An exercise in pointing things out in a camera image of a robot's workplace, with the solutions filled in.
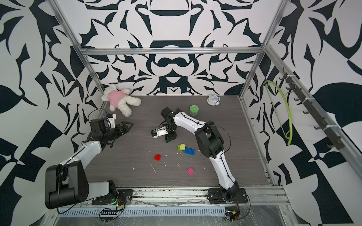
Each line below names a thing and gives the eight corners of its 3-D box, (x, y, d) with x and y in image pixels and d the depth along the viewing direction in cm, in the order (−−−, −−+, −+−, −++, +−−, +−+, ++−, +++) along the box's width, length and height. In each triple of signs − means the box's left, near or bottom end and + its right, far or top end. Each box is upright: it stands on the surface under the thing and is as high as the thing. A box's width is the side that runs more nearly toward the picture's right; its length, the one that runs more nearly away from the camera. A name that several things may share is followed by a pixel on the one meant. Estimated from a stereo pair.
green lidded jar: (188, 114, 112) (188, 109, 107) (191, 108, 115) (191, 103, 111) (195, 117, 110) (196, 112, 105) (199, 111, 113) (199, 106, 109)
